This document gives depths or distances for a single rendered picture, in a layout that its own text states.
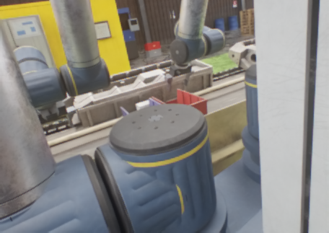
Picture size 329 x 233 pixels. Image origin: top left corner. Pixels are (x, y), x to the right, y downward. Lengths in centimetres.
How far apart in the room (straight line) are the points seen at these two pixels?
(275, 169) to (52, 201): 31
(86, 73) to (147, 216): 48
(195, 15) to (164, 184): 67
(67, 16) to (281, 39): 55
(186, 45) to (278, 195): 71
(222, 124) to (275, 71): 105
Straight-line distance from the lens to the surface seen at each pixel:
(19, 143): 39
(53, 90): 76
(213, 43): 106
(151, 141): 38
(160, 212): 43
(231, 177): 85
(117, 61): 387
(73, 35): 70
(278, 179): 34
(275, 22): 26
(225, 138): 136
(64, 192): 40
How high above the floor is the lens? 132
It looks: 19 degrees down
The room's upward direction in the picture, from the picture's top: 10 degrees counter-clockwise
